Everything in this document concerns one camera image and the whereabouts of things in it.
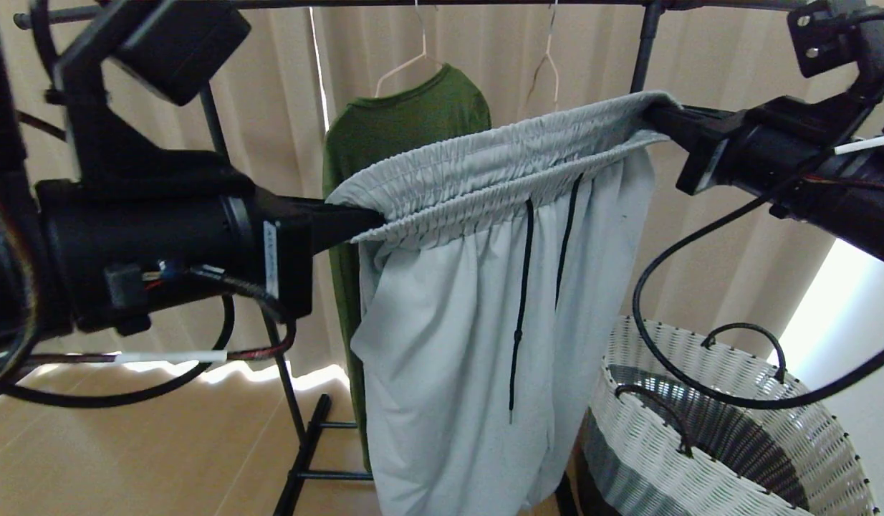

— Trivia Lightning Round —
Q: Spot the pink clothes hanger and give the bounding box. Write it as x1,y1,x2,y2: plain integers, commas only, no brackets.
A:
524,0,561,119
374,0,443,100

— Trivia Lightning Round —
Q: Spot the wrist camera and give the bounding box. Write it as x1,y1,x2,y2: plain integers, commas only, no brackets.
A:
52,0,253,180
786,0,884,108

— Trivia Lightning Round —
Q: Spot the green printed shirt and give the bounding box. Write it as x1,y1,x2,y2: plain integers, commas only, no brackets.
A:
322,63,493,474

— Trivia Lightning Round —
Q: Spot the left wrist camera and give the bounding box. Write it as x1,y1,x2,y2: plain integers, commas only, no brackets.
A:
52,0,253,180

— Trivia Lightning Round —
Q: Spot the white laundry basket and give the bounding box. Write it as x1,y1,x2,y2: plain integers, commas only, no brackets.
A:
582,315,880,516

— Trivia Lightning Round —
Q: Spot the pale grey garment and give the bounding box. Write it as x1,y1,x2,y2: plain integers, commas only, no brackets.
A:
326,90,683,516

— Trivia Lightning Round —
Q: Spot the black clothes rack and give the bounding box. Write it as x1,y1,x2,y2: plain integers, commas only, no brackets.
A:
12,0,808,516

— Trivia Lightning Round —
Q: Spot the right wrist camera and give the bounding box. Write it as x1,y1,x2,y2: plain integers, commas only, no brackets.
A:
786,0,884,108

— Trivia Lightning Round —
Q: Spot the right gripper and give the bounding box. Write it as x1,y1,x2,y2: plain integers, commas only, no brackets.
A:
675,95,874,217

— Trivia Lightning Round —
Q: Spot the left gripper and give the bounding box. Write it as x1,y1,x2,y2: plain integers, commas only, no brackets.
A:
35,174,315,336

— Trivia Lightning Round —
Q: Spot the beige curtain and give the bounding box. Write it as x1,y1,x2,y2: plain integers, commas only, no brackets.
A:
0,0,884,402

